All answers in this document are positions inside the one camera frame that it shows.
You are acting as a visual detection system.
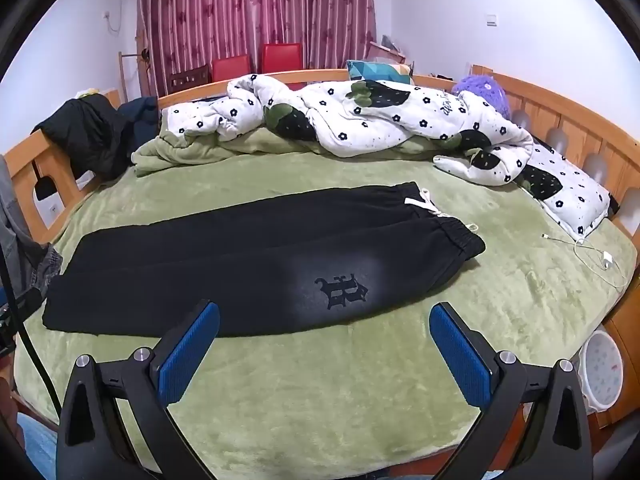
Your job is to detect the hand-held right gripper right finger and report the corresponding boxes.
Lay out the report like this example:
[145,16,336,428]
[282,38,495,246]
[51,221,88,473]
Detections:
[429,302,593,480]

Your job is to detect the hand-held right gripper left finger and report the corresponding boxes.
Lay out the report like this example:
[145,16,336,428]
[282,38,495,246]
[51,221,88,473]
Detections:
[56,299,221,480]

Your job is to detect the black pants with drawstring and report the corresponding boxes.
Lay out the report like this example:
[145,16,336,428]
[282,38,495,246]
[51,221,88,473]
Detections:
[41,181,487,338]

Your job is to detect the grey garment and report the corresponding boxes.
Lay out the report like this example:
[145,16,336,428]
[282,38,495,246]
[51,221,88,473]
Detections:
[0,155,63,306]

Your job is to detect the green bed blanket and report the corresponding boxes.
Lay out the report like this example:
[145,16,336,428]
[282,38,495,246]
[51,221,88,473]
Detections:
[12,127,638,480]

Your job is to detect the person's blue jeans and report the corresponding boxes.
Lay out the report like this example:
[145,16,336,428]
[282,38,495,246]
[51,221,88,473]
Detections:
[17,410,61,480]

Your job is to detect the folded green blanket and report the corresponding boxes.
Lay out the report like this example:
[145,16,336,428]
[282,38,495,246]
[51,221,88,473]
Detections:
[131,127,281,178]

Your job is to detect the white floral pillow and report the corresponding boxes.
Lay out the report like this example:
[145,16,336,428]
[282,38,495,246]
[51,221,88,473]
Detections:
[517,142,612,241]

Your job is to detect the black jacket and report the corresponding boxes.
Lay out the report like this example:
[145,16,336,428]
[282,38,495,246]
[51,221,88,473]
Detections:
[31,95,132,181]

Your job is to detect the dark blue garment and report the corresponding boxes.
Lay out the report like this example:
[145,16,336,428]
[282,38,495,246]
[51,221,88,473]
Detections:
[117,96,161,141]

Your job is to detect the white floral quilt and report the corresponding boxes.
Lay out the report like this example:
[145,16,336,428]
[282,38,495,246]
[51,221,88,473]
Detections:
[165,74,535,188]

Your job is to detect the purple fluffy cushion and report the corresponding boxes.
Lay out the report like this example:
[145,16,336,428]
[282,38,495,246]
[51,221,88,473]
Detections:
[452,76,512,120]

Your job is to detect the red chair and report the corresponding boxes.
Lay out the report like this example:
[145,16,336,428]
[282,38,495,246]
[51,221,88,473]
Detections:
[212,54,251,83]
[262,42,304,75]

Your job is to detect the wooden coat rack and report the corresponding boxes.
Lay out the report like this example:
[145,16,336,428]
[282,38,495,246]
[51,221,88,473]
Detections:
[118,30,153,98]

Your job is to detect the teal patterned pillow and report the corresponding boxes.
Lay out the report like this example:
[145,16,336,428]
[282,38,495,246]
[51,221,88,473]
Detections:
[346,60,415,86]

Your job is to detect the brown cardboard box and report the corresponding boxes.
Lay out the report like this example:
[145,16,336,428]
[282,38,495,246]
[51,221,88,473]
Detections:
[367,35,411,63]

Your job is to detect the red striped curtain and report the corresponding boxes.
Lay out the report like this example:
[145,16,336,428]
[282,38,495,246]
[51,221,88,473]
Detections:
[136,0,377,98]

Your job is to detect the white charger cable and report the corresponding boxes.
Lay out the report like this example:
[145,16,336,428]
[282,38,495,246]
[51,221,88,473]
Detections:
[542,232,631,291]

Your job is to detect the wooden bed frame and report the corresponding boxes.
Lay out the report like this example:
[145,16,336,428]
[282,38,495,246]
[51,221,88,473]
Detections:
[0,64,640,341]

